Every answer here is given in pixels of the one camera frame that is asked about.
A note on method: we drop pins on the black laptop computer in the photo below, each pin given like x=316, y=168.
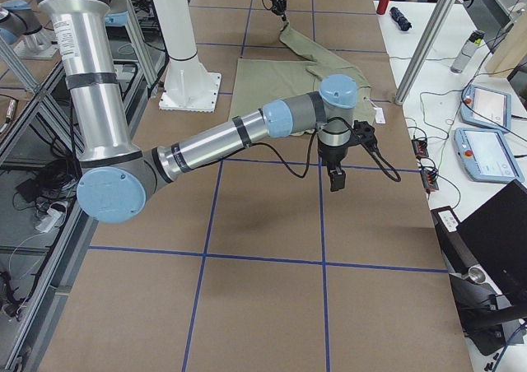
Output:
x=493, y=237

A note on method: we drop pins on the blue teach pendant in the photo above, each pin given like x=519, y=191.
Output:
x=486, y=108
x=486, y=156

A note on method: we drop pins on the olive green long-sleeve shirt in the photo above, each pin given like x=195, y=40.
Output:
x=259, y=81

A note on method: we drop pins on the aluminium frame post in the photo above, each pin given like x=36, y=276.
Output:
x=429, y=35

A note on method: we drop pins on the white paper hang tag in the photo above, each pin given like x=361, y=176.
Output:
x=379, y=113

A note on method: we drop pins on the far blue teach pendant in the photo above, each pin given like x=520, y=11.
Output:
x=486, y=108

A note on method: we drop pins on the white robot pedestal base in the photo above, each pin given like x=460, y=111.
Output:
x=188, y=85

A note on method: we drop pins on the clear water bottle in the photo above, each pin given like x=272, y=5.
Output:
x=467, y=51

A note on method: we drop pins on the near blue teach pendant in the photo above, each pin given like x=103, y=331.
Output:
x=486, y=156

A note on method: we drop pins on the folded dark blue umbrella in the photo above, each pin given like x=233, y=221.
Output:
x=399, y=18

